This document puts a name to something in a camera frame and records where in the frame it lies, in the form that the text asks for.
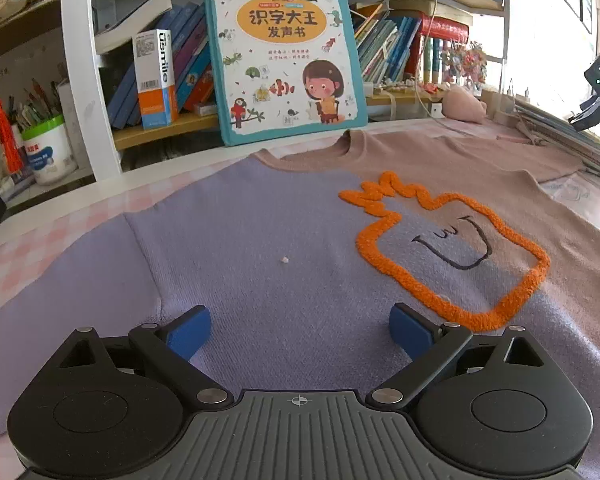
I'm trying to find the purple and pink sweater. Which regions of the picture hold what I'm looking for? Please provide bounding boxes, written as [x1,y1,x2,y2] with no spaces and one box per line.
[0,131,600,479]

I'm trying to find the pink checkered tablecloth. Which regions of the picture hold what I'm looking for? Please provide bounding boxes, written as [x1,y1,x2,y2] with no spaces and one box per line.
[0,119,600,307]

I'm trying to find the white can with green lid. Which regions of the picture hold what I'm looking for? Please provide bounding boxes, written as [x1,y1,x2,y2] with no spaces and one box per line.
[21,115,78,185]

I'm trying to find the red tassel ornament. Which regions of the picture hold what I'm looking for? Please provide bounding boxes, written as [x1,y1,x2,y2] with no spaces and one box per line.
[0,99,23,174]

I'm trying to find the pink plush toy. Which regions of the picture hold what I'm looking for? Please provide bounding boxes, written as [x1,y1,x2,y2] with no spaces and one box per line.
[442,86,486,124]

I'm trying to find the stack of papers right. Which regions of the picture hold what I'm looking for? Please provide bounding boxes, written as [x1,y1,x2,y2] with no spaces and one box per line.
[515,98,600,174]

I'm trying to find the white orange usmile box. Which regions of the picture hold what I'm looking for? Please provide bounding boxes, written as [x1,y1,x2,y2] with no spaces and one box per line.
[133,28,178,129]

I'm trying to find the blue leaning books row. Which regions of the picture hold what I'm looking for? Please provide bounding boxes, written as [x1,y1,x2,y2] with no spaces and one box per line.
[107,2,206,130]

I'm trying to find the colourful books stack right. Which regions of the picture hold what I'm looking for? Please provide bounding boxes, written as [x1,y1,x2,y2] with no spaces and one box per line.
[351,0,422,84]

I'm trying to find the teal children's picture book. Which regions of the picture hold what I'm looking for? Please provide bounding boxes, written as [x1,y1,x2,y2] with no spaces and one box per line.
[204,0,368,146]

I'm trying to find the red thick books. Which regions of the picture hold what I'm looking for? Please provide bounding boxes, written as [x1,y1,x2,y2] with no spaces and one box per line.
[417,13,474,84]

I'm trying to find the white charging cable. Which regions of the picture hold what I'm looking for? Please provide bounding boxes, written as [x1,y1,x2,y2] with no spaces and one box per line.
[413,0,481,122]

